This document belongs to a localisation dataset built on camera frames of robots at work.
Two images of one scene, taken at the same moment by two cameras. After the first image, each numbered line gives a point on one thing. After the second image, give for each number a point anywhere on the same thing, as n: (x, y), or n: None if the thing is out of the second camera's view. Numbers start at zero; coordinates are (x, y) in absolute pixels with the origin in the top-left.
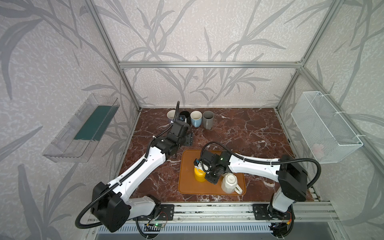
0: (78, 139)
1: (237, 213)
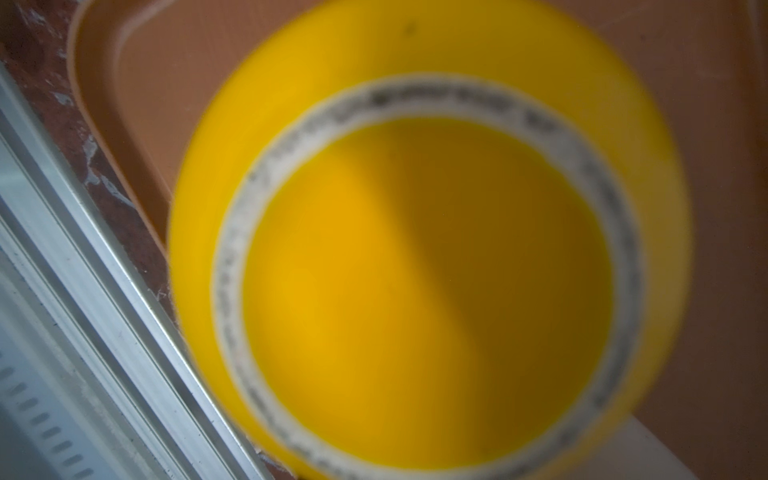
0: None
1: (99, 378)
